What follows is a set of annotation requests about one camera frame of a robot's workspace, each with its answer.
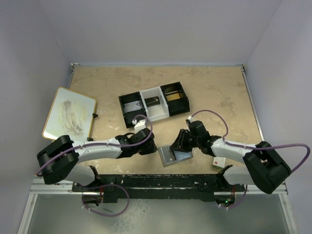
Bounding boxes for gold card in tray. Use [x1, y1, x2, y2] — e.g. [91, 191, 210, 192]
[165, 91, 184, 101]

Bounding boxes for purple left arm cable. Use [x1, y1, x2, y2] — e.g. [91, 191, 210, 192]
[36, 114, 154, 176]

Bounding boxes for small white red box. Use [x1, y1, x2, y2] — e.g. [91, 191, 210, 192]
[212, 156, 226, 168]

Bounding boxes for silver card in tray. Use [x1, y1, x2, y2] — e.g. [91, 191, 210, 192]
[123, 100, 142, 113]

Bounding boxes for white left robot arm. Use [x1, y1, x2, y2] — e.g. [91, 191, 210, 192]
[36, 128, 157, 191]

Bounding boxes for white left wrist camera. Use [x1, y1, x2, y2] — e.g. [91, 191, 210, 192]
[132, 118, 148, 133]

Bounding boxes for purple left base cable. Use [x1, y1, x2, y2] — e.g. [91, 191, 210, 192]
[81, 183, 130, 216]

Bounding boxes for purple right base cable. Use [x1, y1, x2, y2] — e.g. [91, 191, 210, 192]
[218, 184, 248, 210]

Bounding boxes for three-compartment card tray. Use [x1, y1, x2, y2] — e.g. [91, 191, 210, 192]
[118, 82, 190, 128]

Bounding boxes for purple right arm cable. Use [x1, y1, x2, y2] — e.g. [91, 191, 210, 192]
[190, 109, 311, 173]

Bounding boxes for black card in tray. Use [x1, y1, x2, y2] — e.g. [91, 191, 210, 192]
[144, 96, 160, 107]

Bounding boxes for aluminium frame rail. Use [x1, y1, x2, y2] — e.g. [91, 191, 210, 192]
[29, 176, 288, 195]

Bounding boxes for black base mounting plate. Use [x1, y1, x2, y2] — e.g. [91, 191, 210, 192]
[72, 174, 244, 203]

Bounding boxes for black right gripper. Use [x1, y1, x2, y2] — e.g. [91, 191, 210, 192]
[170, 129, 201, 153]

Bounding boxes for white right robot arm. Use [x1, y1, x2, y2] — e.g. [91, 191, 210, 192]
[170, 120, 291, 194]

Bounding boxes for grey card holder wallet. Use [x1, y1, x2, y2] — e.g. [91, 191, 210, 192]
[158, 145, 194, 167]

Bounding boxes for wood-framed whiteboard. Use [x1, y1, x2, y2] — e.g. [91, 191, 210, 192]
[42, 87, 97, 141]

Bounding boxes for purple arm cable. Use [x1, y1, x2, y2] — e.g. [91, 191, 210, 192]
[36, 114, 154, 176]
[190, 109, 311, 173]

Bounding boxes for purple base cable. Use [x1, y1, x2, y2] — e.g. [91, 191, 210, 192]
[218, 184, 248, 210]
[81, 183, 130, 216]

